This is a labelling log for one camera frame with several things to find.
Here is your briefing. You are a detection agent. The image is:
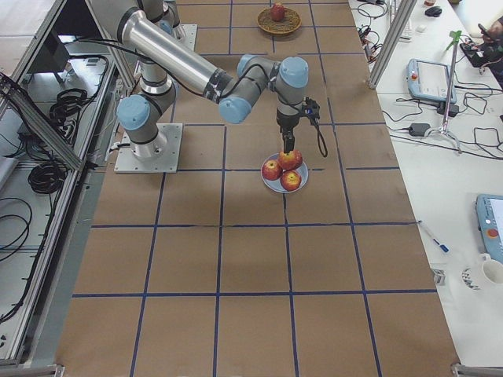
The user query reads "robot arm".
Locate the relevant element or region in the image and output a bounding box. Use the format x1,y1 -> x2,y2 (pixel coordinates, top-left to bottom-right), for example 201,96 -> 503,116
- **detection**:
137,0 -> 185,41
108,1 -> 320,153

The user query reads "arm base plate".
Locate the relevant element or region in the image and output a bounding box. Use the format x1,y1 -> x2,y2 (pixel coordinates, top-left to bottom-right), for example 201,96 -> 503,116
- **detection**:
114,123 -> 183,174
174,24 -> 197,51

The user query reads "red apple on plate left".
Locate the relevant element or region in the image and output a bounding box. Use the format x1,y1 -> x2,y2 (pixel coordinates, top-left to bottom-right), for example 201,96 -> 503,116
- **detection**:
261,159 -> 283,181

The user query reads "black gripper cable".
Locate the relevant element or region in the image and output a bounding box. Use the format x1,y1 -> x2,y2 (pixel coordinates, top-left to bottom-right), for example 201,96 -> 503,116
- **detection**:
74,37 -> 329,159

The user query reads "dark red apple in basket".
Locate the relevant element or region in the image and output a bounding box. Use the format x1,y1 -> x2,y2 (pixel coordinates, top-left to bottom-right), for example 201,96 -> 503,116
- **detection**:
270,2 -> 285,22

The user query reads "blue white pen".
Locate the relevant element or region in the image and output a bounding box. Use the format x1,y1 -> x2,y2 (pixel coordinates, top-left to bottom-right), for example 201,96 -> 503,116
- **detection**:
417,220 -> 450,254

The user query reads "white keyboard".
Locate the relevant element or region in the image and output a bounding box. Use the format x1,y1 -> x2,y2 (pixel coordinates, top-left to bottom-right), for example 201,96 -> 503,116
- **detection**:
388,0 -> 416,42

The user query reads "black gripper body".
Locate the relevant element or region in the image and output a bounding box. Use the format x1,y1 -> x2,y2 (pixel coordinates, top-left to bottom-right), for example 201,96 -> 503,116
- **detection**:
276,97 -> 320,136

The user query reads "red apple on plate front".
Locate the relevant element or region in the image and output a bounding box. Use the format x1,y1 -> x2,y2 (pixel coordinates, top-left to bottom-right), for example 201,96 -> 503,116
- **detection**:
280,170 -> 302,192

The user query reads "red apple on plate back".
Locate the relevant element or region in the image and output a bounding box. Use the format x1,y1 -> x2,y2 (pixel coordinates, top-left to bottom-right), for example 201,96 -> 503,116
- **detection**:
293,149 -> 303,169

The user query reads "red apple on plate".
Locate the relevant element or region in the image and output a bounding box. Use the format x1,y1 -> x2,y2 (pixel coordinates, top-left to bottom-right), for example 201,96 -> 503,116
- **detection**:
280,170 -> 302,192
293,149 -> 303,169
261,159 -> 283,181

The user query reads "blue teach pendant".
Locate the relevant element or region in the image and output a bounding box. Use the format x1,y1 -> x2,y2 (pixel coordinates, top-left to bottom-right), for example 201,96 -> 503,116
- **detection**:
406,59 -> 450,102

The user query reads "woven wicker basket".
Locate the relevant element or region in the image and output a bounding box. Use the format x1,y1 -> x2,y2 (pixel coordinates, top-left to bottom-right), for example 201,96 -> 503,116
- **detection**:
256,7 -> 302,36

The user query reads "white mug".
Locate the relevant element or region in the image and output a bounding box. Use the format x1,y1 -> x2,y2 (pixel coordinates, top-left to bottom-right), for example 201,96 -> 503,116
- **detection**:
461,253 -> 502,291

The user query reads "light blue plate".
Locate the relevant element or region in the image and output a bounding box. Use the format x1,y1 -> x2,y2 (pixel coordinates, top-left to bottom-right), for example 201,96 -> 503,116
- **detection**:
261,153 -> 309,193

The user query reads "red yellow apple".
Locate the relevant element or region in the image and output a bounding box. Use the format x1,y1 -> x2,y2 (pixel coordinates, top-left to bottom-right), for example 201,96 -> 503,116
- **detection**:
277,150 -> 295,170

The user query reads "aluminium frame post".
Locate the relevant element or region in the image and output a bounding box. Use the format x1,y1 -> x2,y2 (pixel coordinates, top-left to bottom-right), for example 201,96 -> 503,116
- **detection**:
366,0 -> 418,90

